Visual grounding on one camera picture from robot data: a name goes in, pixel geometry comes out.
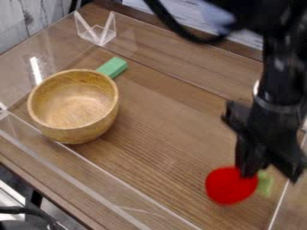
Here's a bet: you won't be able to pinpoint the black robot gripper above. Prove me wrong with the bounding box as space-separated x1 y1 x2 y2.
220 93 307 183

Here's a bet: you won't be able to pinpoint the red plush fruit green leaves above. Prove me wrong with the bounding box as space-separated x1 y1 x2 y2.
204 166 273 205

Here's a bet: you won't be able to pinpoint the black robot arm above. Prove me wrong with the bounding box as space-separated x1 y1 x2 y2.
144 0 307 181

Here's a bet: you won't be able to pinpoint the clear acrylic tray walls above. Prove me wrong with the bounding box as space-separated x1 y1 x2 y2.
0 4 307 230

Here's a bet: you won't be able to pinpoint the green rectangular block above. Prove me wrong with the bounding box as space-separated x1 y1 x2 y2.
96 57 128 79

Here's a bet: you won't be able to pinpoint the wooden bowl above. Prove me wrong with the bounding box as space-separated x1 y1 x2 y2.
26 69 118 145

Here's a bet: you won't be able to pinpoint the clear acrylic corner bracket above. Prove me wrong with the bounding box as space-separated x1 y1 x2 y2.
73 12 116 47

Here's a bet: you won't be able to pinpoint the black table leg bracket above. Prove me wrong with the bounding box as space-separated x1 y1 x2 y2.
26 190 42 208

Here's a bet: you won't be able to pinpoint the black cable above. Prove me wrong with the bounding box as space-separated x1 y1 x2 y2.
0 206 61 230

